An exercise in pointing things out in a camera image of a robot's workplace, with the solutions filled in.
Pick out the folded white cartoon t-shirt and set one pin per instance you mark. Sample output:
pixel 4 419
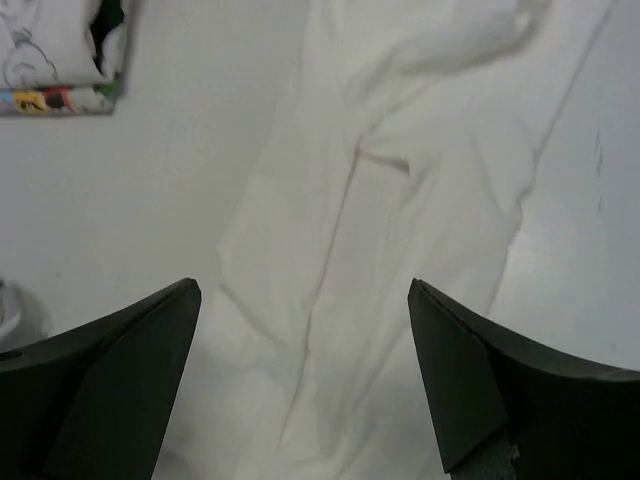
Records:
pixel 56 42

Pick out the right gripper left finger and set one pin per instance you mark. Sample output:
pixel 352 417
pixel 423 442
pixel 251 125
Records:
pixel 94 402

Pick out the white red print t-shirt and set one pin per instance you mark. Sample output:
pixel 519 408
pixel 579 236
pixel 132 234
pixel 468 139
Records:
pixel 405 142

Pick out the folded colourful cartoon t-shirt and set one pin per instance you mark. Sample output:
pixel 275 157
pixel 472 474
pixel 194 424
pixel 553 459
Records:
pixel 62 100

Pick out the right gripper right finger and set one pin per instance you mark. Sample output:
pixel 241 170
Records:
pixel 504 406

